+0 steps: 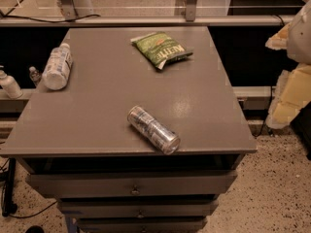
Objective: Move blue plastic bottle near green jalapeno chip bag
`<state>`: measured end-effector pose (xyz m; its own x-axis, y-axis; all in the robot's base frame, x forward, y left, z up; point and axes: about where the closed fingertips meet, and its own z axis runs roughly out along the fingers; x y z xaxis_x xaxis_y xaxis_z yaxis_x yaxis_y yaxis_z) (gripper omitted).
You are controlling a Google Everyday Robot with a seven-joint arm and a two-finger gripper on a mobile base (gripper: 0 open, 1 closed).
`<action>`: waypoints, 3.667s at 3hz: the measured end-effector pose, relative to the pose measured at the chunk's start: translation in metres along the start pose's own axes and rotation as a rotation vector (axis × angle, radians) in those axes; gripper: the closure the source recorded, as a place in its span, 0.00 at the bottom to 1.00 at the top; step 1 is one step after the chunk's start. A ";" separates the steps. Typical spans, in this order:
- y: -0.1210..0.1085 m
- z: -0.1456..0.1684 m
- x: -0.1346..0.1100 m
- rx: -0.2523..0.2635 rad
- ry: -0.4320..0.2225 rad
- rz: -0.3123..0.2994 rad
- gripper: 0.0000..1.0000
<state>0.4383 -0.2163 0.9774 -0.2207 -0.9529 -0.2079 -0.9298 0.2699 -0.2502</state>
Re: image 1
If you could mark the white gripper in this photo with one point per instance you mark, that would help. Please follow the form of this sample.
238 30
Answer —
300 38

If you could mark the green jalapeno chip bag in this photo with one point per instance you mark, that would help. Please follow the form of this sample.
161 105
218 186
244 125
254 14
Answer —
160 48

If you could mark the clear blue plastic bottle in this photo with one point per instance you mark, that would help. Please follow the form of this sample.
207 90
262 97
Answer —
58 67

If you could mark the small clear water bottle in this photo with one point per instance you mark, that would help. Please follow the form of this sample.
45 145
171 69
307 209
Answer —
34 75

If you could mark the white spray bottle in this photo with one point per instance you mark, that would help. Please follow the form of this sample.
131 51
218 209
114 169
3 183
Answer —
10 85

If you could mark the silver energy drink can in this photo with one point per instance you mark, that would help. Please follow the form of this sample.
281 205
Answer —
159 135

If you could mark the grey drawer cabinet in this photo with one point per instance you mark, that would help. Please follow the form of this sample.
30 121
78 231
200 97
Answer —
127 148

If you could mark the black stand leg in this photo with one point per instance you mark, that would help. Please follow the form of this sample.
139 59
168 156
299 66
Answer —
8 206

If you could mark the metal rail frame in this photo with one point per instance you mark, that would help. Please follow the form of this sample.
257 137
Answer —
77 13

